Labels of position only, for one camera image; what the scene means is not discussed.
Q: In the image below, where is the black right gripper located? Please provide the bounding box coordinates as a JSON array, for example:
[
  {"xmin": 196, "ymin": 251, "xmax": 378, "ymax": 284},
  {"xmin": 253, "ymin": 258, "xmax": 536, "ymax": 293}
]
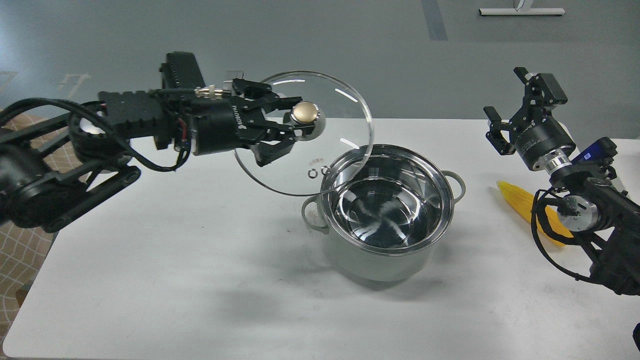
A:
[{"xmin": 483, "ymin": 67, "xmax": 576, "ymax": 171}]

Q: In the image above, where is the yellow toy corn cob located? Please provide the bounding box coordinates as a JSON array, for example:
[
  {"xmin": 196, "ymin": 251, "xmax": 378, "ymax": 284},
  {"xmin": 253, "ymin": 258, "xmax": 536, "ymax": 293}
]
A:
[{"xmin": 496, "ymin": 180, "xmax": 573, "ymax": 239}]

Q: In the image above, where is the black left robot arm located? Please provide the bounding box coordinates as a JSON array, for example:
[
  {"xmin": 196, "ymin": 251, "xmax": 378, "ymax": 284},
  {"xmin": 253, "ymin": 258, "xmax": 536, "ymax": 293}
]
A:
[{"xmin": 0, "ymin": 51, "xmax": 308, "ymax": 233}]

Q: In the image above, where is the glass pot lid gold knob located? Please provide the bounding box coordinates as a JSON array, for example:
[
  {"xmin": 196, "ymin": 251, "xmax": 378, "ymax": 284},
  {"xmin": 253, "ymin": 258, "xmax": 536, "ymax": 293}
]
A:
[{"xmin": 234, "ymin": 70, "xmax": 374, "ymax": 197}]

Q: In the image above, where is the white stand base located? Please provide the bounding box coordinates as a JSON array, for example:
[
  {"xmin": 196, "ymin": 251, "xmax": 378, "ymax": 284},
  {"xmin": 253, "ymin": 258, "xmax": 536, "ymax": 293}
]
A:
[{"xmin": 477, "ymin": 0, "xmax": 566, "ymax": 17}]

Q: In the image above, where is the grey steel cooking pot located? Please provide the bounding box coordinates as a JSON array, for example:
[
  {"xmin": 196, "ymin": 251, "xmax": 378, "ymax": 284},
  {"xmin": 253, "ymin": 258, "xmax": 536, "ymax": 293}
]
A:
[{"xmin": 301, "ymin": 144, "xmax": 467, "ymax": 282}]

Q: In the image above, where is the beige checkered cloth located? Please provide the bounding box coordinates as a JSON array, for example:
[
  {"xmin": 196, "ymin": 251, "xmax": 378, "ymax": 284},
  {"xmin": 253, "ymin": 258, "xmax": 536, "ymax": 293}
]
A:
[{"xmin": 0, "ymin": 113, "xmax": 80, "ymax": 352}]

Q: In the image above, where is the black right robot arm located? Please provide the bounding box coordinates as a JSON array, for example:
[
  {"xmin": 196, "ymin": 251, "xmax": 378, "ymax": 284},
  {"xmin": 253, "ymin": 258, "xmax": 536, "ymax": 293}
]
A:
[{"xmin": 483, "ymin": 67, "xmax": 640, "ymax": 296}]

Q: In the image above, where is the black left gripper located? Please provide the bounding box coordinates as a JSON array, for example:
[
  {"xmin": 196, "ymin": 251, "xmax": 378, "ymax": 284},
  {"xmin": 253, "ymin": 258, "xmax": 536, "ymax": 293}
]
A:
[{"xmin": 192, "ymin": 78, "xmax": 303, "ymax": 167}]

